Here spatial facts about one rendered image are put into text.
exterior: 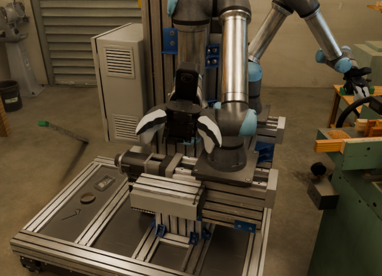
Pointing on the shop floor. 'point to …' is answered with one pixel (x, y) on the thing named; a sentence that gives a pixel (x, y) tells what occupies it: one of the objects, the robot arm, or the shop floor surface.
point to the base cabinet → (348, 236)
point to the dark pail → (10, 95)
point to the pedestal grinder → (17, 47)
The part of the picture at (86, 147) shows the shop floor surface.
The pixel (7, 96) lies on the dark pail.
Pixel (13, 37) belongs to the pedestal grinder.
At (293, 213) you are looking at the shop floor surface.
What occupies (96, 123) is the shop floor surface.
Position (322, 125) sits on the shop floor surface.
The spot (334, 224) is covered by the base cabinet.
